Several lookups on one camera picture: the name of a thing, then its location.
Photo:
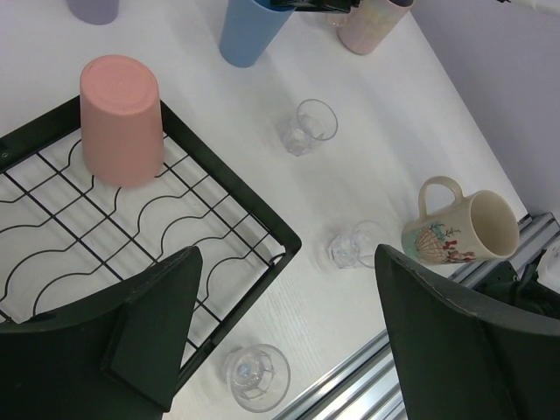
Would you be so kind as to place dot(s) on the clear glass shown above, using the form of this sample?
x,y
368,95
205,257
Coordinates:
x,y
258,377
356,247
312,124

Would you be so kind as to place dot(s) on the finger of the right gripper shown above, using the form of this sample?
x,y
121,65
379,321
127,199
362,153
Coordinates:
x,y
318,5

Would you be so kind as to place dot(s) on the purple plastic tumbler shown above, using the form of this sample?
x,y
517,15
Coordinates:
x,y
94,12

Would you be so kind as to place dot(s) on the cream seashell mug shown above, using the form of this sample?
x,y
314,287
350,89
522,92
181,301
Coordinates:
x,y
478,227

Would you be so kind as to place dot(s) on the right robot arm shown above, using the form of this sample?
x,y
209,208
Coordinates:
x,y
475,228

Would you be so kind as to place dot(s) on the clear glass lower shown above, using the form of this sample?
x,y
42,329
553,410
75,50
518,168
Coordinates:
x,y
258,377

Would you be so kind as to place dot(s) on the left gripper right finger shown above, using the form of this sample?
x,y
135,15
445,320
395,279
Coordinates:
x,y
462,355

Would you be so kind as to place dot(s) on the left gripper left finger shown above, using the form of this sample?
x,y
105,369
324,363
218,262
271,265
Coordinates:
x,y
117,350

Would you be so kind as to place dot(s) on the blue plastic tumbler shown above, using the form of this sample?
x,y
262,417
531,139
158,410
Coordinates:
x,y
248,29

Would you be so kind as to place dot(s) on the clear glass upper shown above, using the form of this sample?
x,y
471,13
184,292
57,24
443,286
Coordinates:
x,y
312,124

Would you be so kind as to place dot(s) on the pale pink iridescent mug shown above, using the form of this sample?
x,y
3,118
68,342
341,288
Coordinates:
x,y
365,27

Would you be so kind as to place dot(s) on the black wire dish rack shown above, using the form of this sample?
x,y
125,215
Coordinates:
x,y
65,234

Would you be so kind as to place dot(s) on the salmon pink plastic tumbler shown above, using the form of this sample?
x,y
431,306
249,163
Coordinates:
x,y
121,121

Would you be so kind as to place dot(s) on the clear glass middle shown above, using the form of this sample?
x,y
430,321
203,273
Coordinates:
x,y
356,247

